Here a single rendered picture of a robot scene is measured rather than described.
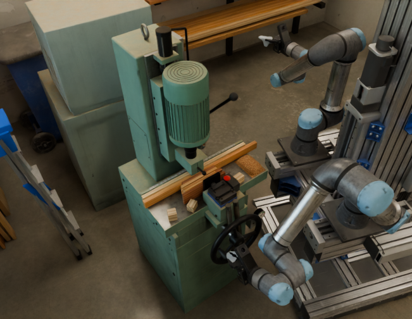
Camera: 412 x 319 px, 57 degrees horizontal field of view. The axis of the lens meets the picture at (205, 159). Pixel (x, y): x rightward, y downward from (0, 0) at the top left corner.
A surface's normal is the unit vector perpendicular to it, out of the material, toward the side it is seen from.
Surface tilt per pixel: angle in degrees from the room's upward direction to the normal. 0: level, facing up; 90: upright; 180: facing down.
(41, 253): 0
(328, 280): 0
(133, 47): 0
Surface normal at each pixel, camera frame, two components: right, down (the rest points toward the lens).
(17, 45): 0.04, -0.61
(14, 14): 0.52, 0.59
